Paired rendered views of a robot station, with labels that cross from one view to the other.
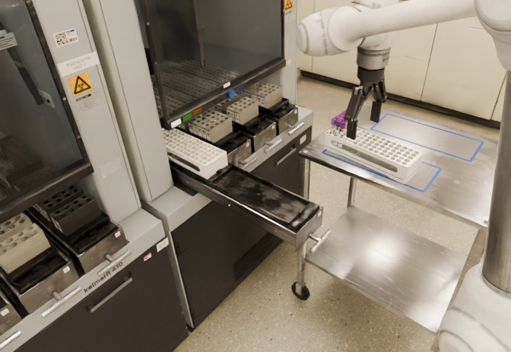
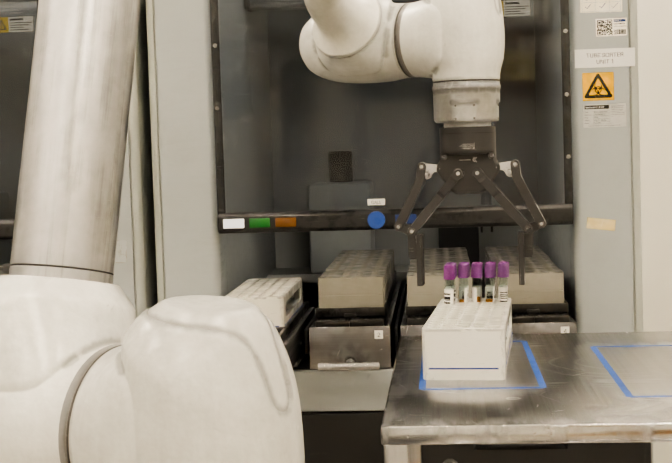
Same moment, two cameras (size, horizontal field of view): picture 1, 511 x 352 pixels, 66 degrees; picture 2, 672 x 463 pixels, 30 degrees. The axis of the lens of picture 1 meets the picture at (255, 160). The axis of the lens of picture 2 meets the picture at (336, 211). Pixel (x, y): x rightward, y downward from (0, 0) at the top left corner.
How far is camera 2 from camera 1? 1.65 m
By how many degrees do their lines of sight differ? 59
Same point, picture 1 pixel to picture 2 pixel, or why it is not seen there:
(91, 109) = not seen: hidden behind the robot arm
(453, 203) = (421, 404)
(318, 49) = (308, 56)
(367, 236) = not seen: outside the picture
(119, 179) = (117, 279)
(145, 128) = (183, 214)
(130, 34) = (190, 57)
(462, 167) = (586, 395)
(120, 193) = not seen: hidden behind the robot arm
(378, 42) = (430, 60)
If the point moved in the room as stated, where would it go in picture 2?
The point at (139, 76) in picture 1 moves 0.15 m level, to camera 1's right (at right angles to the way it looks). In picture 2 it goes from (191, 124) to (238, 121)
